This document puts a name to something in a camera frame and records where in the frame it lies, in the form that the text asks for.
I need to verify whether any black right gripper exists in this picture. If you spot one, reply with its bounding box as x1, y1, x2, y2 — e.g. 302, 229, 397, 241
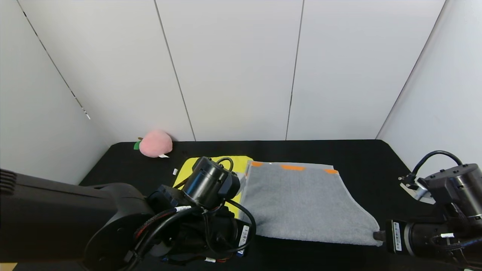
373, 219, 439, 258

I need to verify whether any grey towel with orange marks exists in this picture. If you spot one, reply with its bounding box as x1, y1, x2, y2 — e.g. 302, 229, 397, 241
237, 161, 381, 247

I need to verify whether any yellow towel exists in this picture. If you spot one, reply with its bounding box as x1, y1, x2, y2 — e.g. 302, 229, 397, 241
172, 155, 253, 219

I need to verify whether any pink plush peach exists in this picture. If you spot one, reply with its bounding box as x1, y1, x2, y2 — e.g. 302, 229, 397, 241
134, 130, 173, 158

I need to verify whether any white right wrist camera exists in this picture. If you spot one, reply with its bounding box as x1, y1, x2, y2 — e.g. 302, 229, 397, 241
399, 177, 434, 204

